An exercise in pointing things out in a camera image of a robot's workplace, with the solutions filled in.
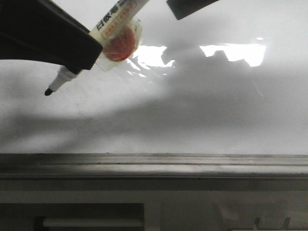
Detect white black whiteboard marker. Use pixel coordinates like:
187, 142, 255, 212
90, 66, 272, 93
44, 0, 145, 97

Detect white whiteboard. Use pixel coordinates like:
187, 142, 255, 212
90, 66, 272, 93
0, 0, 308, 154

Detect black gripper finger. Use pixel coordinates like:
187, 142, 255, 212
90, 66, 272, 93
0, 0, 103, 74
167, 0, 218, 20

